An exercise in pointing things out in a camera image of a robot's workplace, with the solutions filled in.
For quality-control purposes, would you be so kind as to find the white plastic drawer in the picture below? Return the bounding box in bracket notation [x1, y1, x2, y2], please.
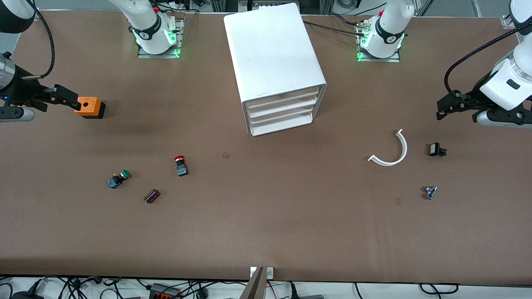
[248, 99, 320, 118]
[249, 107, 320, 126]
[251, 114, 317, 137]
[246, 88, 320, 109]

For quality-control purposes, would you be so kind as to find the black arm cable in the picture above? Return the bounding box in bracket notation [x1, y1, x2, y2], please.
[444, 23, 532, 99]
[21, 7, 56, 80]

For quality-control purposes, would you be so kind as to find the black orange power strip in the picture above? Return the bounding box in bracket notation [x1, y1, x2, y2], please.
[149, 283, 182, 299]

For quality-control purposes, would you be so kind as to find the white curved plastic clip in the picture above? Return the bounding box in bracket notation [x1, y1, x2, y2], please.
[367, 128, 408, 167]

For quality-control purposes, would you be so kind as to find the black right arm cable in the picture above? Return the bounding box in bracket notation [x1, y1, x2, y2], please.
[21, 7, 56, 80]

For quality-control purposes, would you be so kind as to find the aluminium profile bar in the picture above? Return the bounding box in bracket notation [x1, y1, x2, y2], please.
[240, 267, 266, 299]

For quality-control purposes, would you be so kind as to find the white drawer cabinet shell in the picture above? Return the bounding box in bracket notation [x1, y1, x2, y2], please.
[224, 3, 327, 137]

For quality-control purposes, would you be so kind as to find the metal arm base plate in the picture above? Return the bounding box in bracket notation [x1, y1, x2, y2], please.
[137, 17, 183, 59]
[357, 23, 401, 63]

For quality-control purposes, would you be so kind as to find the orange box with black base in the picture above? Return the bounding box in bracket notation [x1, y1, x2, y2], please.
[74, 97, 106, 120]

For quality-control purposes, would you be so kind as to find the red push button switch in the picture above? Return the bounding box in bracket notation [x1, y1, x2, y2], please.
[174, 155, 189, 177]

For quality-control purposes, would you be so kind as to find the green push button switch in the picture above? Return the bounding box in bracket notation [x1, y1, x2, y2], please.
[107, 169, 132, 190]

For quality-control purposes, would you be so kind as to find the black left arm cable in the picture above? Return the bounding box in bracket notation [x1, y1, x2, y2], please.
[444, 23, 532, 99]

